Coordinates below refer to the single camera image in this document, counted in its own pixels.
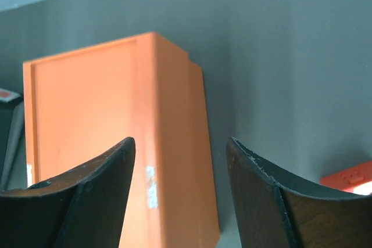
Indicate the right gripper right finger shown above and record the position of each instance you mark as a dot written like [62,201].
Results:
[276,208]

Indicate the red cube plug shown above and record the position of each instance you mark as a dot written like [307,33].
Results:
[356,179]

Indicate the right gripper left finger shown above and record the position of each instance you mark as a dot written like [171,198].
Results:
[82,207]

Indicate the orange drawer box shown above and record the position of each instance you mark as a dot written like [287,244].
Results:
[79,104]

